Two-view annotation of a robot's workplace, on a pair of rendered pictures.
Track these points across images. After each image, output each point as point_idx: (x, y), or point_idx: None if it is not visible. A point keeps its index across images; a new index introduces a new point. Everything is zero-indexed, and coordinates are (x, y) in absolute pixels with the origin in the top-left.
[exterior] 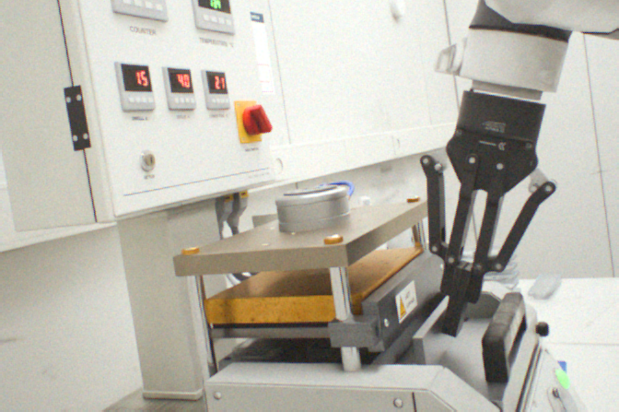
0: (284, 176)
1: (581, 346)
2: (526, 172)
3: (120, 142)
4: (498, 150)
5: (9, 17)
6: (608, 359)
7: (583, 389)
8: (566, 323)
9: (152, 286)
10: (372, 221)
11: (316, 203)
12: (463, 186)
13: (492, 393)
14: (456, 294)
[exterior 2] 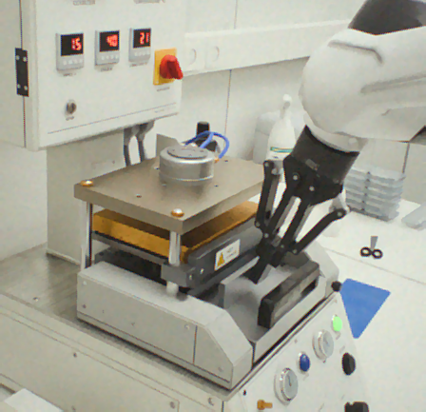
0: (218, 64)
1: (413, 283)
2: (329, 198)
3: (50, 94)
4: (316, 176)
5: None
6: (424, 301)
7: (387, 320)
8: (416, 258)
9: (64, 182)
10: (221, 192)
11: (185, 167)
12: (285, 192)
13: (254, 334)
14: (263, 259)
